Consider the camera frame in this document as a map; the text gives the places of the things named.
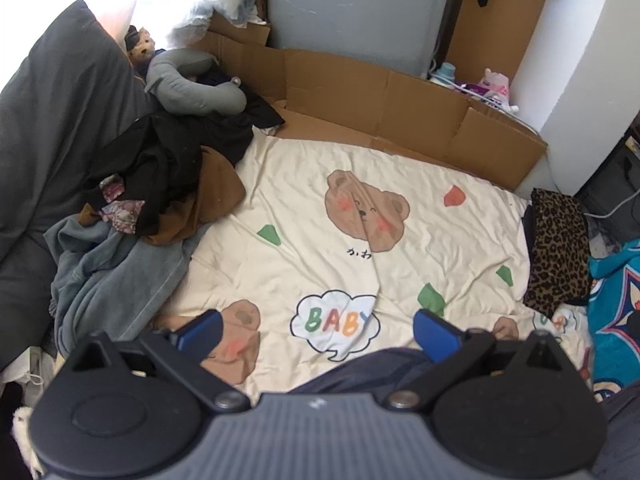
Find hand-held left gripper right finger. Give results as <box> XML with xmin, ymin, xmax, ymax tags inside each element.
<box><xmin>384</xmin><ymin>309</ymin><xmax>568</xmax><ymax>411</ymax></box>

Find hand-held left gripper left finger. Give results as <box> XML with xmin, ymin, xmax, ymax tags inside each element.
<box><xmin>65</xmin><ymin>309</ymin><xmax>251</xmax><ymax>413</ymax></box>

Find leopard print skirt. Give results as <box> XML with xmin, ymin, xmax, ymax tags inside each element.
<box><xmin>522</xmin><ymin>187</ymin><xmax>591</xmax><ymax>318</ymax></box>

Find person's dark trousers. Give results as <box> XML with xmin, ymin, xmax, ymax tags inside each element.
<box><xmin>290</xmin><ymin>347</ymin><xmax>640</xmax><ymax>480</ymax></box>

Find blue-grey garment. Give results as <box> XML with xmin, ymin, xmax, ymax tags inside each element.
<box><xmin>47</xmin><ymin>215</ymin><xmax>211</xmax><ymax>361</ymax></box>

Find pink floral cloth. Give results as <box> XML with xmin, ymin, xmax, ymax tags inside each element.
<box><xmin>97</xmin><ymin>174</ymin><xmax>146</xmax><ymax>235</ymax></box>

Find brown garment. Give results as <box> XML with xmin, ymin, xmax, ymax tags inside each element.
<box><xmin>77</xmin><ymin>145</ymin><xmax>247</xmax><ymax>246</ymax></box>

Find cream bear print blanket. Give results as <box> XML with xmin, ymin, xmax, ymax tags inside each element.
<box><xmin>150</xmin><ymin>135</ymin><xmax>591</xmax><ymax>396</ymax></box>

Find black crumpled garment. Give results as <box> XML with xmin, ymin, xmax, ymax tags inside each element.
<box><xmin>82</xmin><ymin>67</ymin><xmax>286</xmax><ymax>236</ymax></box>

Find teal printed blanket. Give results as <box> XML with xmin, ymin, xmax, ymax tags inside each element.
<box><xmin>585</xmin><ymin>240</ymin><xmax>640</xmax><ymax>403</ymax></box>

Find dark grey storage box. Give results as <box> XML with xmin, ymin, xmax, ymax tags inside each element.
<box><xmin>575</xmin><ymin>110</ymin><xmax>640</xmax><ymax>216</ymax></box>

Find folded cardboard sheet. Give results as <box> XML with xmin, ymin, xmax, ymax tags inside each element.
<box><xmin>202</xmin><ymin>25</ymin><xmax>548</xmax><ymax>193</ymax></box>

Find grey neck pillow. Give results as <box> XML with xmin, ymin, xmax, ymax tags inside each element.
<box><xmin>145</xmin><ymin>49</ymin><xmax>248</xmax><ymax>116</ymax></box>

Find dark grey pillow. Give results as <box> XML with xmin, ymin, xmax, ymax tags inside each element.
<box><xmin>0</xmin><ymin>0</ymin><xmax>161</xmax><ymax>373</ymax></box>

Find pink plush toy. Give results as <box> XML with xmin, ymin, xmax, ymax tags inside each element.
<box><xmin>480</xmin><ymin>69</ymin><xmax>511</xmax><ymax>99</ymax></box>

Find brown teddy bear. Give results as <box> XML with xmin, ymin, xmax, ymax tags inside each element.
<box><xmin>125</xmin><ymin>25</ymin><xmax>157</xmax><ymax>68</ymax></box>

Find clear plastic bag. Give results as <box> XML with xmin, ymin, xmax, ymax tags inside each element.
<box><xmin>165</xmin><ymin>0</ymin><xmax>216</xmax><ymax>51</ymax></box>

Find grey upright mattress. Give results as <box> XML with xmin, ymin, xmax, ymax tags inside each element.
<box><xmin>265</xmin><ymin>0</ymin><xmax>458</xmax><ymax>80</ymax></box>

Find white cable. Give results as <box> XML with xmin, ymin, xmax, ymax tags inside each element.
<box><xmin>585</xmin><ymin>187</ymin><xmax>640</xmax><ymax>221</ymax></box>

